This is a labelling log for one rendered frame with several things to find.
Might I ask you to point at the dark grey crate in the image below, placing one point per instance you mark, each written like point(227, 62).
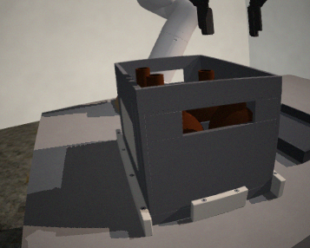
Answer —
point(178, 168)

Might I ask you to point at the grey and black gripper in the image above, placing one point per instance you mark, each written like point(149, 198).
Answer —
point(206, 22)

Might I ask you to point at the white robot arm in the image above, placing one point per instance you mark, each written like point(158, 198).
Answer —
point(176, 31)

